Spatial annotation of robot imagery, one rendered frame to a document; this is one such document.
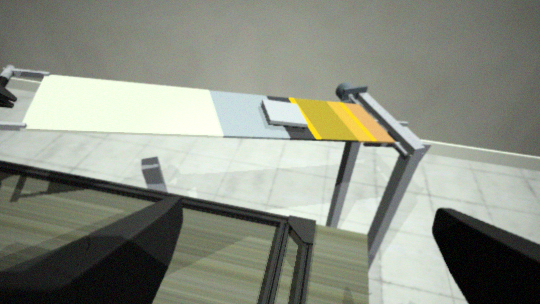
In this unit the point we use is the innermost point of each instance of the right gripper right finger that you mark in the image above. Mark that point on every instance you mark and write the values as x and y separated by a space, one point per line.
489 265

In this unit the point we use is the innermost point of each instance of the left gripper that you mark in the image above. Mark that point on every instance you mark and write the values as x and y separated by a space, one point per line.
6 95

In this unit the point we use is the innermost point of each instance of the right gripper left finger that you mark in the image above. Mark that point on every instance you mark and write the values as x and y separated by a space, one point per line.
121 263

